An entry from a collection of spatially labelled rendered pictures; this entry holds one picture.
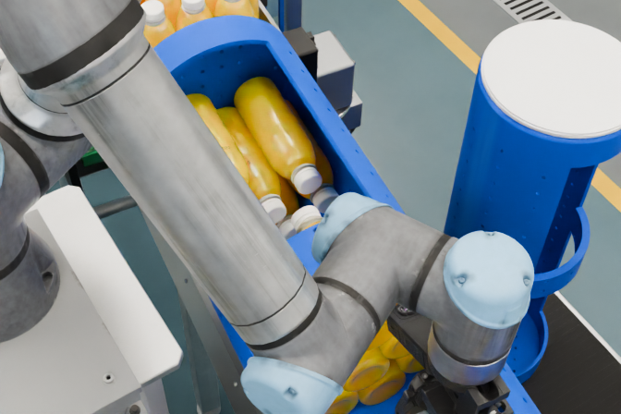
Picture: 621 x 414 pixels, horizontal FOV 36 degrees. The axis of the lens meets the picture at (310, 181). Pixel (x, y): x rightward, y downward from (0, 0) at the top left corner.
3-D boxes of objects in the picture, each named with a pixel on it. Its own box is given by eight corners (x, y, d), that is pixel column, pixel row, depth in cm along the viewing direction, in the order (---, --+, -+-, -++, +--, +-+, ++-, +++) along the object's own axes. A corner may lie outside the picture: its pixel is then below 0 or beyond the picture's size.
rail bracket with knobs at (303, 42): (273, 104, 175) (273, 64, 167) (258, 79, 179) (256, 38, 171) (322, 89, 178) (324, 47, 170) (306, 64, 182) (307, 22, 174)
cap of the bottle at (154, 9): (146, 26, 160) (145, 18, 159) (138, 12, 163) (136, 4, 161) (168, 18, 162) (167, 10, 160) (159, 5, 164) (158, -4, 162)
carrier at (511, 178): (416, 381, 223) (540, 403, 220) (471, 127, 155) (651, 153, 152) (430, 280, 241) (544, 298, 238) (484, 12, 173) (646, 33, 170)
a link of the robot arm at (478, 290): (463, 206, 84) (555, 249, 81) (446, 276, 92) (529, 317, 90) (422, 271, 79) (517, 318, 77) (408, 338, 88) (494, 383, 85)
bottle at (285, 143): (224, 94, 146) (275, 181, 135) (261, 66, 145) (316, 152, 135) (245, 116, 152) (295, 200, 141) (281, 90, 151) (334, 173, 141)
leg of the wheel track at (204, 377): (201, 423, 232) (178, 280, 183) (193, 403, 235) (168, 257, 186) (225, 414, 233) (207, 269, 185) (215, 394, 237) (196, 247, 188)
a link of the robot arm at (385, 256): (287, 253, 82) (401, 312, 79) (352, 168, 88) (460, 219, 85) (286, 302, 88) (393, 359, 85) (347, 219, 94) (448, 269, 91)
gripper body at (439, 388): (443, 466, 97) (459, 413, 88) (401, 395, 102) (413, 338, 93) (505, 435, 100) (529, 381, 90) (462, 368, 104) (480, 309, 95)
